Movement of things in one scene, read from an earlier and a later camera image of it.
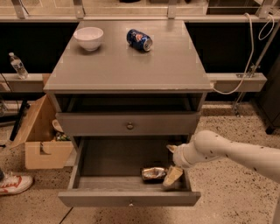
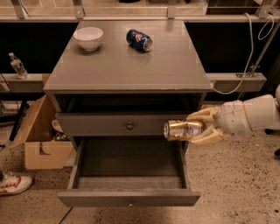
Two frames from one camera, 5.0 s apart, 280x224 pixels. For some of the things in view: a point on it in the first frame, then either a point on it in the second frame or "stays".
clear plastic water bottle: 18,66 stays
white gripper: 178,157 to 233,118
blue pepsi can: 139,40 stays
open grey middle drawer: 106,171 stays
